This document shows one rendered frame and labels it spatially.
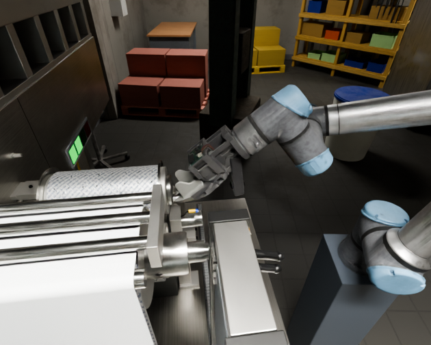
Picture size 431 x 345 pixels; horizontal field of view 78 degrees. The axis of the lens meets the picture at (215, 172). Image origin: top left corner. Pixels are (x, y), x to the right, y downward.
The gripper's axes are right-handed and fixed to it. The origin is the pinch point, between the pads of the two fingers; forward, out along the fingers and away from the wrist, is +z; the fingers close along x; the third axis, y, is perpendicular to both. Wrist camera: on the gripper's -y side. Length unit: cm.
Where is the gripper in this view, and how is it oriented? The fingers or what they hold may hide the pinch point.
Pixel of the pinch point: (182, 197)
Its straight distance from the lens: 65.5
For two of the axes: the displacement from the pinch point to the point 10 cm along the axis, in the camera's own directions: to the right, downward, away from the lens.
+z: -7.6, 5.7, 3.1
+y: -6.4, -5.6, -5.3
